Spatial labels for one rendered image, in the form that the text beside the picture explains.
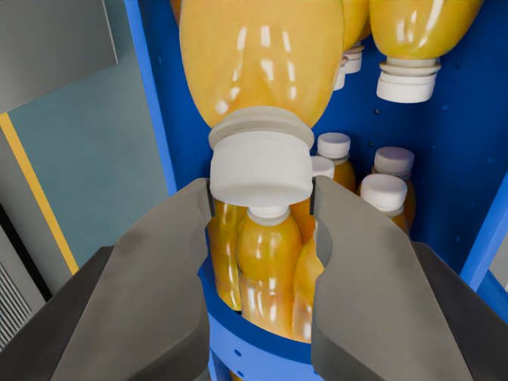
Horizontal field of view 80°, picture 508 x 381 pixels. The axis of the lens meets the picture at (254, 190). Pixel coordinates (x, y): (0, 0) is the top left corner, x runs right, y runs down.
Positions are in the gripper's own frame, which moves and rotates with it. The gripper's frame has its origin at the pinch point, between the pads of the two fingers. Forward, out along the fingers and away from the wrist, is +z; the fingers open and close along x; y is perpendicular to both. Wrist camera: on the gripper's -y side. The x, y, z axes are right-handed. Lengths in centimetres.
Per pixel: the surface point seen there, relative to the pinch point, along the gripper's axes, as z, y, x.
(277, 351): 2.4, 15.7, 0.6
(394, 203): 12.1, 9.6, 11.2
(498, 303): 35, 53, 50
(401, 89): 12.2, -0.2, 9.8
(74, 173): 126, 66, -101
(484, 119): 15.7, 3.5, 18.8
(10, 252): 114, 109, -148
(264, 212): 11.3, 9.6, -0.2
